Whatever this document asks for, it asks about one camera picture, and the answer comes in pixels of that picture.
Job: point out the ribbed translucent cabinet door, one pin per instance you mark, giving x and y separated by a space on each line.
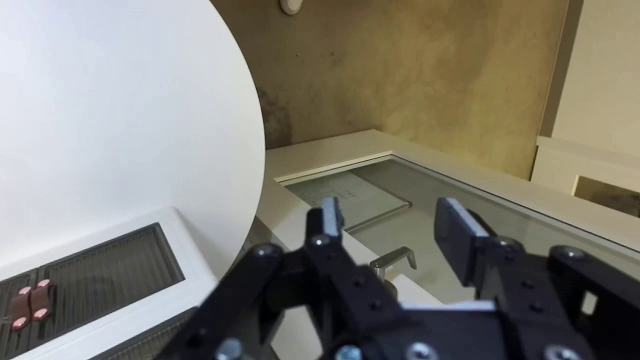
8 332
126 343
113 273

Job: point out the white three-tier cabinet frame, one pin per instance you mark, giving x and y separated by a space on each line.
192 267

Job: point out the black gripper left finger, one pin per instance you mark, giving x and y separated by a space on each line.
301 306

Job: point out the white round door stop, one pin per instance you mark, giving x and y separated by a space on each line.
291 4

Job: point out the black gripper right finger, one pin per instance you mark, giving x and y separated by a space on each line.
566 306

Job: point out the white room door with glass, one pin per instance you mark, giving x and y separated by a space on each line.
321 151

